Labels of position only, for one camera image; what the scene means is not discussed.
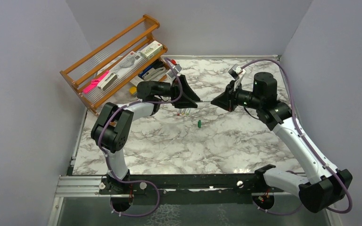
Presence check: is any small white red box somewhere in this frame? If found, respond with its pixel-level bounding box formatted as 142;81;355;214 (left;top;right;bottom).
130;76;144;87

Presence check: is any long white package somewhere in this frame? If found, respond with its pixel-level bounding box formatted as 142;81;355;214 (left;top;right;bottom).
109;51;146;78

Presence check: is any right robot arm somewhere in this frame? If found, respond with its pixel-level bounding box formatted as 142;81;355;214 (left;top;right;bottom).
211;72;353;213

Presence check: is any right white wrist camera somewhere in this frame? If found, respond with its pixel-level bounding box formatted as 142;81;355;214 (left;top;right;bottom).
228;64;246;91

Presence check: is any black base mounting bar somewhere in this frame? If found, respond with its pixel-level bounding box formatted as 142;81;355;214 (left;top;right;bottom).
98;173;282;197

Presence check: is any blue black stapler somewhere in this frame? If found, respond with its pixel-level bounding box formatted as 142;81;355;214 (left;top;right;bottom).
138;59;166;81

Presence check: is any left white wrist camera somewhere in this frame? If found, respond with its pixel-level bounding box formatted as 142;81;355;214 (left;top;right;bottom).
166;64;182;83

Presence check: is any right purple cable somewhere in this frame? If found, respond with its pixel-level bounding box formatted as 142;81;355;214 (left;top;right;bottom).
241;58;354;216

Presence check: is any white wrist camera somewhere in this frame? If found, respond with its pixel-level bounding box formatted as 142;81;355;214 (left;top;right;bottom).
166;64;182;83
228;64;246;91

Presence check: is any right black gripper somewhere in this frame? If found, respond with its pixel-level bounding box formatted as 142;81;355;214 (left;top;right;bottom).
212;80;263;112

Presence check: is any pink highlighter pack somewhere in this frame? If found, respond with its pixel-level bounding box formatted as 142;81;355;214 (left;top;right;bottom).
82;70;109;94

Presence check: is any white green box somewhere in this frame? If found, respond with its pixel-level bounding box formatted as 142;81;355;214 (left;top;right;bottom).
140;40;163;60

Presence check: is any purple cable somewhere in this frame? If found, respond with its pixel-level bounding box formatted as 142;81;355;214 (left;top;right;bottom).
97;57;183;218
241;58;354;216

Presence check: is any yellow sticky note block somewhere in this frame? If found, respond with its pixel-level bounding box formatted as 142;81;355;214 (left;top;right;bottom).
129;87;137;96

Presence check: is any wooden shelf rack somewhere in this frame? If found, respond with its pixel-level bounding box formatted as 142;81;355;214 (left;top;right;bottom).
60;14;168;115

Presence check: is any aluminium frame rail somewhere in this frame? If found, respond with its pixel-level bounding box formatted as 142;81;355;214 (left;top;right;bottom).
54;176;101;198

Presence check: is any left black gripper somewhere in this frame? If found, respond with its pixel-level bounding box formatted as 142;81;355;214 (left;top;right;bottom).
154;74;200;108

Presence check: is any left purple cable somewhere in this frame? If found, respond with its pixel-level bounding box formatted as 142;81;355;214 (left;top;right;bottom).
97;57;183;218

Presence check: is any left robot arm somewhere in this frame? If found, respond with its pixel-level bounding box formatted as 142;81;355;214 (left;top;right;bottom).
90;75;201;194

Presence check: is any white black box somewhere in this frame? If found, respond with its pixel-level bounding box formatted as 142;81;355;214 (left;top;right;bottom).
98;72;118;91

